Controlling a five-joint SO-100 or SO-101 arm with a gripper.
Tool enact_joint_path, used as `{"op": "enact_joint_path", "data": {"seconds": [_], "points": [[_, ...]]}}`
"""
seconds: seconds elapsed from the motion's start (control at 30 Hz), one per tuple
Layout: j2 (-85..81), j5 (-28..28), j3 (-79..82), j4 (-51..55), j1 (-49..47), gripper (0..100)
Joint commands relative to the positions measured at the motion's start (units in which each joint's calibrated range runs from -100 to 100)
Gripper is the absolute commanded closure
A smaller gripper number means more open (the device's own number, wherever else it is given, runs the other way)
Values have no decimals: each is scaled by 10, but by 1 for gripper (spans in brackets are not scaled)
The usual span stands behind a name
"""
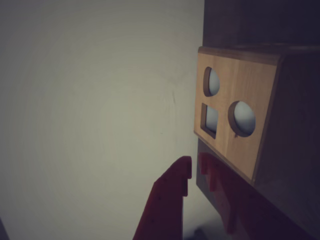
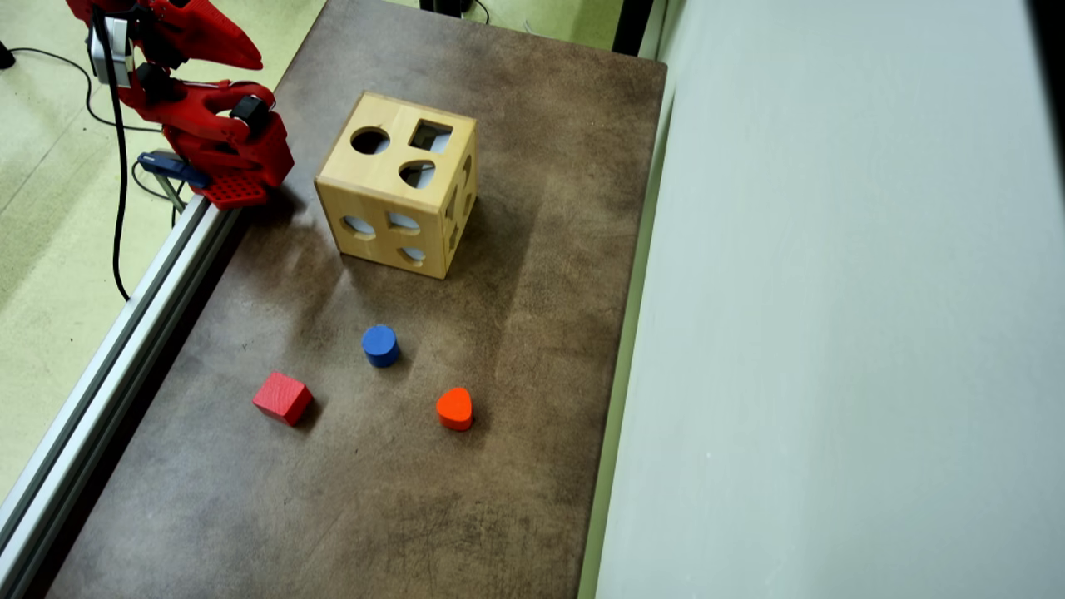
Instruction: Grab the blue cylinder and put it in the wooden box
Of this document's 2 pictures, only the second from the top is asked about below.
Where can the small black floor object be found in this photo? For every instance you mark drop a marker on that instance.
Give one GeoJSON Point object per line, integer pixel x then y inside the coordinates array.
{"type": "Point", "coordinates": [5, 56]}

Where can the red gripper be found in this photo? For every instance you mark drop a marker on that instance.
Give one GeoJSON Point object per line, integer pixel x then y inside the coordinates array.
{"type": "Point", "coordinates": [210, 37]}

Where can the red wooden cube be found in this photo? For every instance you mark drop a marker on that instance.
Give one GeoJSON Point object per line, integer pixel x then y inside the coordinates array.
{"type": "Point", "coordinates": [281, 397]}

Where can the orange heart block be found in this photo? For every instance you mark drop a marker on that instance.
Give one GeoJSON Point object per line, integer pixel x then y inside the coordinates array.
{"type": "Point", "coordinates": [454, 408]}

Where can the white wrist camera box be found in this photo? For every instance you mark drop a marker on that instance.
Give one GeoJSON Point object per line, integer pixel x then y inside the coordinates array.
{"type": "Point", "coordinates": [115, 54]}

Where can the wooden shape sorter box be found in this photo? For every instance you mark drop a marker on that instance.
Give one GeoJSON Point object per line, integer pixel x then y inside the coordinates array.
{"type": "Point", "coordinates": [378, 200]}

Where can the blue table clamp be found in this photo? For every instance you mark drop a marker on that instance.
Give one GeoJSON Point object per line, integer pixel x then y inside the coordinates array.
{"type": "Point", "coordinates": [170, 166]}

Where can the aluminium profile rail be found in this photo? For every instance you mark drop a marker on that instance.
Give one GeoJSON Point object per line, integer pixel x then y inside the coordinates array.
{"type": "Point", "coordinates": [108, 374]}

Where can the blue wooden cylinder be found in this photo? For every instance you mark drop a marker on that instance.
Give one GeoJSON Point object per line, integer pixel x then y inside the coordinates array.
{"type": "Point", "coordinates": [380, 343]}

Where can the red robot arm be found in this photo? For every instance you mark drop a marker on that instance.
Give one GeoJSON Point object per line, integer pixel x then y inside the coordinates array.
{"type": "Point", "coordinates": [208, 125]}

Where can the black vertical post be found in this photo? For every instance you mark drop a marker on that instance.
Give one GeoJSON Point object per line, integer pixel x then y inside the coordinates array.
{"type": "Point", "coordinates": [632, 25]}

